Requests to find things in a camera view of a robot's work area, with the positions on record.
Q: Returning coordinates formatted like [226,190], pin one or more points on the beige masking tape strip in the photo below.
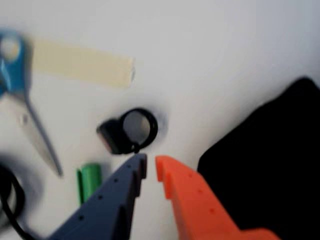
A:
[82,65]

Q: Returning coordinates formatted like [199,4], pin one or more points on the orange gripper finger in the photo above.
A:
[197,205]

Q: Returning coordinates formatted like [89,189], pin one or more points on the black marker with green cap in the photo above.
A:
[90,180]

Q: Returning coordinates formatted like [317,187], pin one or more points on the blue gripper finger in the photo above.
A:
[107,207]

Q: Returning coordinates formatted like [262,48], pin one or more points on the black fabric bag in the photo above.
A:
[270,160]

